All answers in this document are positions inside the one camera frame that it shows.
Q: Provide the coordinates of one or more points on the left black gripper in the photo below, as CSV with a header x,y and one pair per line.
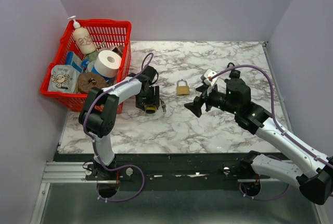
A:
x,y
154,100

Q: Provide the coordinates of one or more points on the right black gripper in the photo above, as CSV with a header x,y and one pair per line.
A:
x,y
195,107

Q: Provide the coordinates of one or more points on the yellow black padlock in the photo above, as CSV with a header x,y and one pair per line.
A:
x,y
151,109

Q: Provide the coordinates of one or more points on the large brass padlock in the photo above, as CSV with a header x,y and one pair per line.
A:
x,y
182,88

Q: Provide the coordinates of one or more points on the black padlock with keys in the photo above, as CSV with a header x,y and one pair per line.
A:
x,y
234,74

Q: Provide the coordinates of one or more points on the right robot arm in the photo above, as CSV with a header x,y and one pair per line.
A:
x,y
311,170

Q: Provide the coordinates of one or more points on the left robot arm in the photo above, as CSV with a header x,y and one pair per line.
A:
x,y
99,112

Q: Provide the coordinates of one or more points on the yellow padlock key pair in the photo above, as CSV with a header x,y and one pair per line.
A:
x,y
163,105

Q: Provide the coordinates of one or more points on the brown round item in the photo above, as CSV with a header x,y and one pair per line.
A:
x,y
89,80

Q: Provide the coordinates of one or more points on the red plastic basket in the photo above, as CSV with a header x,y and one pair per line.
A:
x,y
111,32

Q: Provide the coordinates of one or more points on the cream pump lotion bottle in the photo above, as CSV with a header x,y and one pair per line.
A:
x,y
82,37

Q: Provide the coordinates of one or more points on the blue white package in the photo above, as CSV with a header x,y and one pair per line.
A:
x,y
73,60

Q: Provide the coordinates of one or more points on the grey cartoon pouch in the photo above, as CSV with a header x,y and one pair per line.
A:
x,y
63,79

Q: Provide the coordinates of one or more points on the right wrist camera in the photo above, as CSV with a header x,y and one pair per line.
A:
x,y
208,80

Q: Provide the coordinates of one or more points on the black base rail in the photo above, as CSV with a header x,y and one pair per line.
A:
x,y
175,172

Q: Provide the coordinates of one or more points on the aluminium frame rail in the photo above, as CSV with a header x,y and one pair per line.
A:
x,y
63,172

